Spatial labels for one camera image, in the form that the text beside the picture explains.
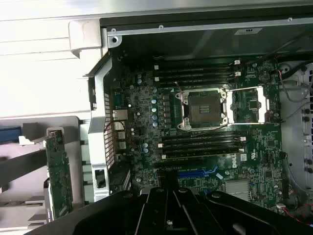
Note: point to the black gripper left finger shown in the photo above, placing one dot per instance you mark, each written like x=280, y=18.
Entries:
x=110, y=215

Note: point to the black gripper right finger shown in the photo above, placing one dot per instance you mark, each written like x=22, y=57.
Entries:
x=232, y=218

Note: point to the silver chipset heatsink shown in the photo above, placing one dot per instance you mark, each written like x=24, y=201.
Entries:
x=237, y=191

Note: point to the blue expansion slot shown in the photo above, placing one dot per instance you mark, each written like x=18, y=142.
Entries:
x=192, y=174

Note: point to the black RAM slot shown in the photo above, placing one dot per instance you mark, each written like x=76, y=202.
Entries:
x=195, y=64
x=195, y=82
x=200, y=139
x=195, y=70
x=200, y=155
x=200, y=145
x=200, y=149
x=195, y=76

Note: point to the green motherboard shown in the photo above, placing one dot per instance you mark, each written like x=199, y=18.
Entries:
x=264, y=151

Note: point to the grey parts rack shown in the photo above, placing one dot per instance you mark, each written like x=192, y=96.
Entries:
x=24, y=161

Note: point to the silver ethernet port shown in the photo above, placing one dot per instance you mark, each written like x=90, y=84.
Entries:
x=119, y=114

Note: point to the CPU socket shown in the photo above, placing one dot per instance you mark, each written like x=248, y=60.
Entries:
x=203, y=107

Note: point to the hard disk drive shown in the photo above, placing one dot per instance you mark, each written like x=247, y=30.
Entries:
x=9, y=133

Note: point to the black open PC case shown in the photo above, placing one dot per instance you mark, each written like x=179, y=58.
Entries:
x=171, y=41

